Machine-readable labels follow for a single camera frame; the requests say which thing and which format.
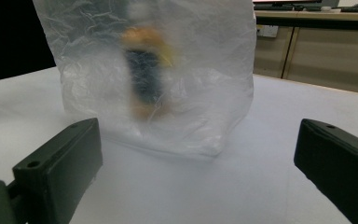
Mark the translucent white plastic bag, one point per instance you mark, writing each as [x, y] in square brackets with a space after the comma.
[199, 93]

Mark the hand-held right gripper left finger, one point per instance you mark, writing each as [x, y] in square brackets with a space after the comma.
[59, 165]

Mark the black keyboard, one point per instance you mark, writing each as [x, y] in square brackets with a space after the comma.
[276, 6]

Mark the orange and black object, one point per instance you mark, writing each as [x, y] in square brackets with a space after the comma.
[146, 74]

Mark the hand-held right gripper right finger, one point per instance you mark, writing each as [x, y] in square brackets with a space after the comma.
[338, 158]

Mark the white wall socket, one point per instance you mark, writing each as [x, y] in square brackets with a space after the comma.
[267, 31]

